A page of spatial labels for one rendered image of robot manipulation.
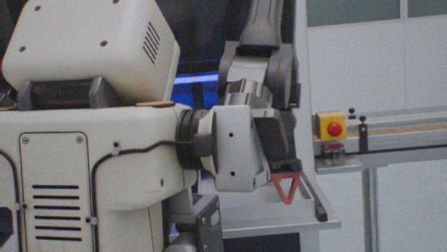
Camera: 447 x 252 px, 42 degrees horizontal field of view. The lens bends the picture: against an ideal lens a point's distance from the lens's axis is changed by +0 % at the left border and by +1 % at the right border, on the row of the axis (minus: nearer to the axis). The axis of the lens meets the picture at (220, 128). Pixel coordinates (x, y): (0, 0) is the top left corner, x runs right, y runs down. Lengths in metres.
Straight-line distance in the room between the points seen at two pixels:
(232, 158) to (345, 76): 5.67
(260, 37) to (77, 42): 0.27
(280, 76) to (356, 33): 5.54
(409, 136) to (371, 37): 4.62
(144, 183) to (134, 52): 0.17
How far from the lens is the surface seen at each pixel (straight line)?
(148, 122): 0.72
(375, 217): 1.92
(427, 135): 1.85
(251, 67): 0.86
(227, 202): 1.44
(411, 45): 6.55
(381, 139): 1.81
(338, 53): 6.35
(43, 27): 0.85
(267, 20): 0.91
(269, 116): 0.75
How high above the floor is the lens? 1.35
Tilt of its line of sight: 12 degrees down
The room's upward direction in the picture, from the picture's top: 5 degrees counter-clockwise
